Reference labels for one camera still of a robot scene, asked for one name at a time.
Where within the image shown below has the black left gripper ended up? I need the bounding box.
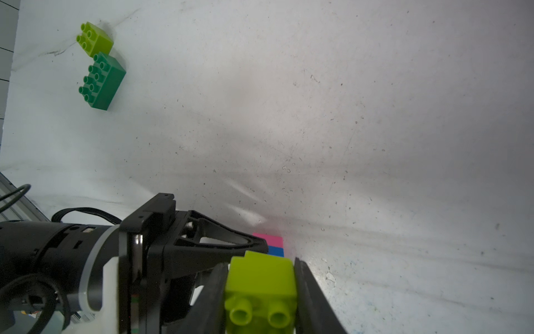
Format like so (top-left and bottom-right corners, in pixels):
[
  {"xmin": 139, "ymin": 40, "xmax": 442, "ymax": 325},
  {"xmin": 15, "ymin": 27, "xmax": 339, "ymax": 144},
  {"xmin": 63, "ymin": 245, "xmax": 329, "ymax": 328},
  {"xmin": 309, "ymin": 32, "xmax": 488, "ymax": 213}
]
[{"xmin": 118, "ymin": 193, "xmax": 268, "ymax": 333}]

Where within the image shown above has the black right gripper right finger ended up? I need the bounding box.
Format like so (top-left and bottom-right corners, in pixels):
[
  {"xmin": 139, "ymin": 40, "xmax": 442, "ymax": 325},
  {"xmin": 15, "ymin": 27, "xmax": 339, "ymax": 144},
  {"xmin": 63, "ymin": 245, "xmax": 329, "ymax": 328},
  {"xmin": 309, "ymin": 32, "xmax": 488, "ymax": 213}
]
[{"xmin": 294, "ymin": 258, "xmax": 347, "ymax": 334}]

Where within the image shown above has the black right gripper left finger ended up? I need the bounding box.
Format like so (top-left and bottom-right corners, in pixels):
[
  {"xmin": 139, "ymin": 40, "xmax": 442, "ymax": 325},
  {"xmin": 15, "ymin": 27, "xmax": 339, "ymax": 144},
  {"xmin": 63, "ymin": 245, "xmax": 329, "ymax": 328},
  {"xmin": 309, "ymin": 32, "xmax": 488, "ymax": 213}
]
[{"xmin": 166, "ymin": 263, "xmax": 229, "ymax": 333}]

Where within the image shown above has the lime small lego brick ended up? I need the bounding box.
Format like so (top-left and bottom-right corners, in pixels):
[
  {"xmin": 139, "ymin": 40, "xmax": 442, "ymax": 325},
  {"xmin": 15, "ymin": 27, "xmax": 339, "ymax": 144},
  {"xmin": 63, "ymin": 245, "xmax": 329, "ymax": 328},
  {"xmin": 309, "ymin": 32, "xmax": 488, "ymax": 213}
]
[
  {"xmin": 224, "ymin": 251, "xmax": 298, "ymax": 334},
  {"xmin": 76, "ymin": 22, "xmax": 113, "ymax": 58}
]

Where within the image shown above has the pink small lego brick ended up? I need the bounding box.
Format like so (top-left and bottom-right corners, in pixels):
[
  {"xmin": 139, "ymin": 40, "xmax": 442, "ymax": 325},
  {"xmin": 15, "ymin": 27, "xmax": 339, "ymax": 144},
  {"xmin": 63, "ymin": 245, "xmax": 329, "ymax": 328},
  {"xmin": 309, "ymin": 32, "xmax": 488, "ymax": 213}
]
[{"xmin": 253, "ymin": 233, "xmax": 284, "ymax": 249}]

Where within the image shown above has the blue small lego brick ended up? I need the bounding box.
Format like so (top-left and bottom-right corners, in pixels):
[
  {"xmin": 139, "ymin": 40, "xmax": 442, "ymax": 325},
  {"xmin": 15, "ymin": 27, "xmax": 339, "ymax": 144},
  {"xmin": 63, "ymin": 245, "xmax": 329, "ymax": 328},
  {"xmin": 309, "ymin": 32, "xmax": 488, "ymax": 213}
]
[{"xmin": 268, "ymin": 245, "xmax": 285, "ymax": 257}]

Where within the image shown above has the dark green lego brick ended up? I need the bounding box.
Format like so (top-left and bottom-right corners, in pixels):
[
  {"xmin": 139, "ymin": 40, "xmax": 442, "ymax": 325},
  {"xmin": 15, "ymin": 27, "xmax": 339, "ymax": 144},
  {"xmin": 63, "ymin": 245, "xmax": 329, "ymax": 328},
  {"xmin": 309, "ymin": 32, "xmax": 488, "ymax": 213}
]
[{"xmin": 78, "ymin": 52, "xmax": 127, "ymax": 111}]

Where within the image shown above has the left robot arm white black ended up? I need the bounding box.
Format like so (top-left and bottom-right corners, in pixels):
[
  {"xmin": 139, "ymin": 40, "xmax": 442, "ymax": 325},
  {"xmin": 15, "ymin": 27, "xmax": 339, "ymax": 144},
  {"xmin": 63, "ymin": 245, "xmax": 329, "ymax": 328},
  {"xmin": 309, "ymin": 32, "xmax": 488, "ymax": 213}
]
[{"xmin": 1, "ymin": 193, "xmax": 268, "ymax": 333}]

